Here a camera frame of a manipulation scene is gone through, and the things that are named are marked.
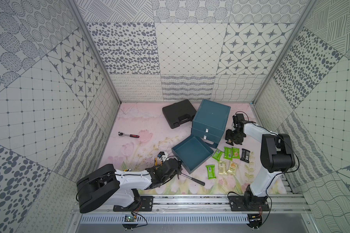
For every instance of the red handled ratchet wrench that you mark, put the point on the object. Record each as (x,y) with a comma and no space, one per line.
(128,135)

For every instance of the black plastic case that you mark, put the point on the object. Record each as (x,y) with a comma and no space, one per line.
(179,113)

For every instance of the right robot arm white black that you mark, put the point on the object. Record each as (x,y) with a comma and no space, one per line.
(276,157)

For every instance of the green cookie packet front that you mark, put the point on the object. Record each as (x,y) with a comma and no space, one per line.
(236,153)

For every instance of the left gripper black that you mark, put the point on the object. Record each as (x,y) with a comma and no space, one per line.
(175,166)

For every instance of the teal drawer cabinet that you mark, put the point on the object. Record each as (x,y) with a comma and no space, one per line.
(210,122)

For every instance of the white slotted cable duct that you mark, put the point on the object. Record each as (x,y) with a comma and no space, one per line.
(165,218)

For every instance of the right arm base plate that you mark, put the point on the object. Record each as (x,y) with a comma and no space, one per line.
(237,205)

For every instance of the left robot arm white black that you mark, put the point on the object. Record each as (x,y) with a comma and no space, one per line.
(121,187)

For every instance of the black cookie packet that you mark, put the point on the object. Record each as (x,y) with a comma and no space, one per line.
(245,156)

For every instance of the black claw hammer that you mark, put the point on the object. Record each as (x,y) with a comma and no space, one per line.
(193,179)

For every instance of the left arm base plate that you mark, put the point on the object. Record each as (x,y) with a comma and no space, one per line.
(145,204)

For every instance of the yellow cookie packet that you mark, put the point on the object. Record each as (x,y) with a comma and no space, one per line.
(232,169)
(222,168)

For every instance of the teal bottom drawer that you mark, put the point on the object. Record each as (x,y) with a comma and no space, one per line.
(193,152)

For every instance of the aluminium mounting rail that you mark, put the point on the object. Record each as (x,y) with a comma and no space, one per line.
(204,204)

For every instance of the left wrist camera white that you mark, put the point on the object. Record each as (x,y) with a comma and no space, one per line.
(163,155)

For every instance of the green cookie packet barcode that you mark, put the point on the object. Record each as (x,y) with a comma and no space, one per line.
(228,153)

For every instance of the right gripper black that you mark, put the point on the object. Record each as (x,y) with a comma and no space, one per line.
(228,136)

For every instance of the green cookie packet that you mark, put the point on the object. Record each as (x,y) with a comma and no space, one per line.
(211,172)
(236,153)
(217,155)

